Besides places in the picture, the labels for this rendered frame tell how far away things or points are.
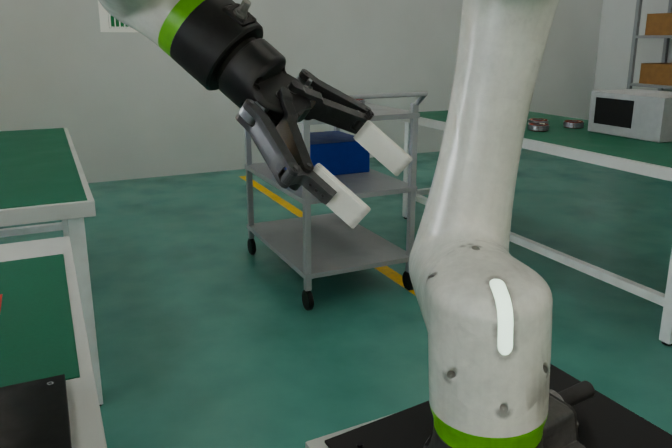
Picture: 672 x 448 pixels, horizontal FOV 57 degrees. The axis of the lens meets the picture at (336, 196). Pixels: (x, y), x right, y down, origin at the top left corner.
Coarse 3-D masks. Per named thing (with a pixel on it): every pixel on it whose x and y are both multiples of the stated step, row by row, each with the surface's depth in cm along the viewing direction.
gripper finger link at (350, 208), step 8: (320, 168) 61; (320, 176) 61; (328, 176) 61; (336, 184) 61; (344, 192) 61; (352, 192) 61; (336, 200) 62; (344, 200) 61; (352, 200) 61; (360, 200) 61; (336, 208) 62; (344, 208) 62; (352, 208) 61; (360, 208) 61; (368, 208) 61; (344, 216) 62; (352, 216) 62; (360, 216) 61; (352, 224) 62
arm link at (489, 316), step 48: (480, 240) 74; (432, 288) 66; (480, 288) 62; (528, 288) 62; (432, 336) 66; (480, 336) 61; (528, 336) 61; (432, 384) 67; (480, 384) 62; (528, 384) 62; (480, 432) 64; (528, 432) 64
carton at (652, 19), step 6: (648, 18) 647; (654, 18) 641; (660, 18) 635; (666, 18) 629; (648, 24) 648; (654, 24) 642; (660, 24) 636; (666, 24) 630; (648, 30) 648; (654, 30) 642; (660, 30) 636; (666, 30) 630
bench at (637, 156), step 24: (408, 120) 416; (432, 120) 390; (552, 120) 387; (408, 144) 426; (528, 144) 315; (552, 144) 300; (576, 144) 299; (600, 144) 299; (624, 144) 299; (648, 144) 299; (624, 168) 264; (648, 168) 253; (528, 240) 330; (576, 264) 299; (624, 288) 275; (648, 288) 267
